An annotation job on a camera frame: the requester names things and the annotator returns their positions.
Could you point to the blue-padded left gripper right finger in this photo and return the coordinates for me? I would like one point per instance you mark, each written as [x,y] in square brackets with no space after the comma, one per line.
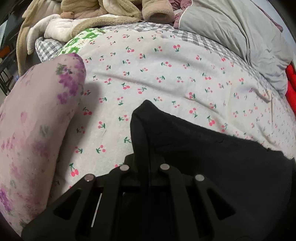
[181,207]

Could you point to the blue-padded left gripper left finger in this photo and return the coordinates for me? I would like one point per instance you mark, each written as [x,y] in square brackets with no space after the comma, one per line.
[94,206]

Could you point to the large black coat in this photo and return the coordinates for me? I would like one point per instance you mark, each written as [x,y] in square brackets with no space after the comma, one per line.
[260,180]

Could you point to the pink floral rolled quilt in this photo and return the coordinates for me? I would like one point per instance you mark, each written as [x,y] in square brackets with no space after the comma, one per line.
[34,119]

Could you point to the cherry print bed sheet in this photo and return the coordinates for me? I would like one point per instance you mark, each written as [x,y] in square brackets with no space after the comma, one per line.
[183,74]

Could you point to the red plush toy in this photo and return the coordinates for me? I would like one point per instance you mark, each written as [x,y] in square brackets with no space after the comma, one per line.
[291,94]

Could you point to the beige fleece robe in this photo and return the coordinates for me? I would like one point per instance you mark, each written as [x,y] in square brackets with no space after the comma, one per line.
[63,20]

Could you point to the grey white duvet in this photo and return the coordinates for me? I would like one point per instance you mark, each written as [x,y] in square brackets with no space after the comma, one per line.
[243,28]

